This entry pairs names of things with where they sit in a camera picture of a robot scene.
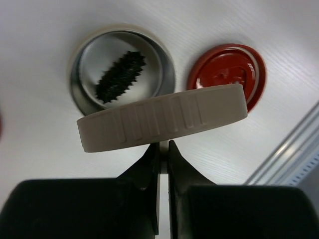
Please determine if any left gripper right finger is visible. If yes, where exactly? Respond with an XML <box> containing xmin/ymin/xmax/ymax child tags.
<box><xmin>167</xmin><ymin>141</ymin><xmax>319</xmax><ymax>239</ymax></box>

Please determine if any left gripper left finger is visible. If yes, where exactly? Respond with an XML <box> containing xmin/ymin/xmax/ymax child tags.
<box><xmin>0</xmin><ymin>143</ymin><xmax>160</xmax><ymax>239</ymax></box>

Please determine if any beige lid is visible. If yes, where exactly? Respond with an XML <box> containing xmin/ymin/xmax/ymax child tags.
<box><xmin>77</xmin><ymin>84</ymin><xmax>248</xmax><ymax>153</ymax></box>

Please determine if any black spiky food piece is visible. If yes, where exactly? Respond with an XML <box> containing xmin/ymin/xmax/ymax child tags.
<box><xmin>95</xmin><ymin>51</ymin><xmax>146</xmax><ymax>104</ymax></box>

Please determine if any beige steel container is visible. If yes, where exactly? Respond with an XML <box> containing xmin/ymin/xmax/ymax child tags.
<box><xmin>68</xmin><ymin>23</ymin><xmax>175</xmax><ymax>116</ymax></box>

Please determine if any red steel container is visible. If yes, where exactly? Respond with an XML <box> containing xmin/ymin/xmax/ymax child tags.
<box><xmin>0</xmin><ymin>113</ymin><xmax>3</xmax><ymax>137</ymax></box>

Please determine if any red lid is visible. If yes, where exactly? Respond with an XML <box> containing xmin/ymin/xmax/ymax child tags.
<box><xmin>186</xmin><ymin>43</ymin><xmax>267</xmax><ymax>112</ymax></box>

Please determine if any aluminium front rail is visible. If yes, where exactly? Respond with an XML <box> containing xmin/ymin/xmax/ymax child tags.
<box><xmin>244</xmin><ymin>103</ymin><xmax>319</xmax><ymax>186</ymax></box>

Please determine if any slotted cable duct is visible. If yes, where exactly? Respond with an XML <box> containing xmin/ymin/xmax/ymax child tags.
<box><xmin>289</xmin><ymin>154</ymin><xmax>319</xmax><ymax>186</ymax></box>

